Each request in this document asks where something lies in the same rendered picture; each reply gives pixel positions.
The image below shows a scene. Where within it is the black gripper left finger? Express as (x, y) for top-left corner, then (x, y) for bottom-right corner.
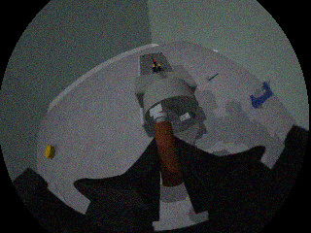
(73, 137), (160, 222)

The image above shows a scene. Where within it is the yellow short cylinder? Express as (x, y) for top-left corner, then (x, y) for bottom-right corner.
(44, 145), (54, 159)

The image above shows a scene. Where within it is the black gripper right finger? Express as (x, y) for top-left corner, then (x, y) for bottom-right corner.
(175, 136), (267, 214)

